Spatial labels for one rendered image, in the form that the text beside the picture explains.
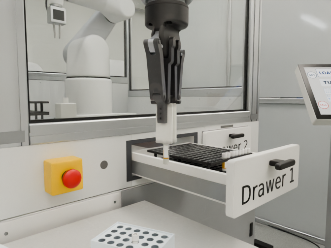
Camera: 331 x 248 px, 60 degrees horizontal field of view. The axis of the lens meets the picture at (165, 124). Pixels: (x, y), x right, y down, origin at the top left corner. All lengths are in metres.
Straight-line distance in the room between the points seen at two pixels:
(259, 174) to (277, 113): 1.80
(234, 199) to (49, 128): 0.41
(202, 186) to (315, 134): 1.75
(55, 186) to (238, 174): 0.37
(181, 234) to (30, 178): 0.34
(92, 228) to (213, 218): 0.56
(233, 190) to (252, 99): 0.74
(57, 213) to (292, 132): 1.94
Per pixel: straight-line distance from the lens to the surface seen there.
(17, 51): 0.66
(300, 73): 1.44
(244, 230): 1.34
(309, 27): 2.37
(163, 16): 0.49
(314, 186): 2.38
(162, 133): 0.50
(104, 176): 0.76
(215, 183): 0.60
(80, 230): 0.68
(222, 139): 1.06
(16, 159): 0.66
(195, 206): 1.03
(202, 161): 0.68
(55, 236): 0.67
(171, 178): 0.69
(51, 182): 0.65
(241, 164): 0.56
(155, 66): 0.46
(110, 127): 0.75
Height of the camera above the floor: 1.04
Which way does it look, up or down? 5 degrees down
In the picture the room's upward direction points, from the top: straight up
